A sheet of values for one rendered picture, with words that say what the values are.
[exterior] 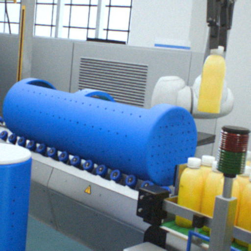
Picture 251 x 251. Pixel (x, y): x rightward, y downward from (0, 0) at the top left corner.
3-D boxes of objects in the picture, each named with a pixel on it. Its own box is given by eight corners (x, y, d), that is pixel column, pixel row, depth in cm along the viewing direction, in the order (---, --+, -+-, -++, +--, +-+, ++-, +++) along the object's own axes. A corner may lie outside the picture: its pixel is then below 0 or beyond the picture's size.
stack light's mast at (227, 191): (222, 191, 112) (231, 124, 110) (246, 198, 108) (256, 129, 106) (207, 195, 108) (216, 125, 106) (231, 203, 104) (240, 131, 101)
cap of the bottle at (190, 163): (194, 163, 145) (195, 158, 145) (203, 166, 142) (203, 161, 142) (184, 163, 143) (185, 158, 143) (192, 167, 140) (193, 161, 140)
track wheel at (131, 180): (129, 176, 168) (126, 173, 166) (139, 176, 165) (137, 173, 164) (125, 188, 165) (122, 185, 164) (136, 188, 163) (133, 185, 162)
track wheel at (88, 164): (87, 162, 183) (84, 159, 182) (96, 161, 181) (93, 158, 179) (83, 172, 181) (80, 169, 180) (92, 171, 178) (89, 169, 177)
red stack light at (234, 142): (228, 145, 111) (231, 128, 110) (253, 151, 106) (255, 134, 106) (213, 147, 106) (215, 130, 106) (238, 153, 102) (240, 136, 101)
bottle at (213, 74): (217, 112, 153) (226, 54, 151) (221, 113, 146) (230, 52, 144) (195, 110, 153) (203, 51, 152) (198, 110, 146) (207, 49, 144)
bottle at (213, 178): (206, 233, 139) (213, 171, 137) (194, 224, 146) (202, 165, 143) (226, 232, 142) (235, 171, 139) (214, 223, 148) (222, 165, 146)
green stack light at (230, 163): (225, 166, 112) (228, 145, 111) (250, 173, 107) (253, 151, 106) (210, 169, 107) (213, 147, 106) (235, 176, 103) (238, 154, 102)
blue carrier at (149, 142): (52, 134, 237) (54, 77, 231) (194, 180, 177) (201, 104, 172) (1, 141, 217) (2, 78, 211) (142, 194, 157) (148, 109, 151)
